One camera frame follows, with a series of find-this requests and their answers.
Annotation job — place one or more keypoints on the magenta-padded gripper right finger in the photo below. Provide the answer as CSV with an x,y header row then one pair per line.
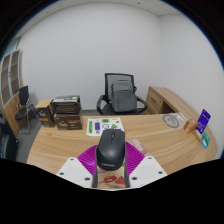
x,y
145,168

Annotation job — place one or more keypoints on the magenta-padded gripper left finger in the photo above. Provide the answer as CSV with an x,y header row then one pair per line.
x,y
78,168

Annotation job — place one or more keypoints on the black computer mouse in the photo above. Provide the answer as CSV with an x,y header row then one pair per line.
x,y
110,150

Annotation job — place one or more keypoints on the cartoon-print mouse pad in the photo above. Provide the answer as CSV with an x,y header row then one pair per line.
x,y
111,180

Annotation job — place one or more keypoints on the white sticker sheet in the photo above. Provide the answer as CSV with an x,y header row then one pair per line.
x,y
100,126

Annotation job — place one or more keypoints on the small orange box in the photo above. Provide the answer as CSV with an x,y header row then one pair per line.
x,y
190,126

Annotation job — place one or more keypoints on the black cardboard box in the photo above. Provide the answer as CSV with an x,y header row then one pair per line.
x,y
66,104

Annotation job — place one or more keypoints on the tall brown coffee box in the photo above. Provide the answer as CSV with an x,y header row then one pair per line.
x,y
44,113

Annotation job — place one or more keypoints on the teal card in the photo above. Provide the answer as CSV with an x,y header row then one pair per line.
x,y
205,140

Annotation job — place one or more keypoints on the wooden side desk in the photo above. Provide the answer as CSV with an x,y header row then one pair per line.
x,y
160,100

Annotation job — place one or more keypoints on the grey backpack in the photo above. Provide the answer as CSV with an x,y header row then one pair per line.
x,y
123,96

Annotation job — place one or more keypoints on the black armchair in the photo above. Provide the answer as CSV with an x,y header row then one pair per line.
x,y
7,140

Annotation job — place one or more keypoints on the black mesh office chair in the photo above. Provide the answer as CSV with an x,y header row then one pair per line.
x,y
107,86

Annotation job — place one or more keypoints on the black chrome-legged visitor chair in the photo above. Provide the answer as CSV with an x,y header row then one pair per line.
x,y
23,95

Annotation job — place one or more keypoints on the wooden shelf unit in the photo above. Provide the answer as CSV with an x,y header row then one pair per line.
x,y
8,86

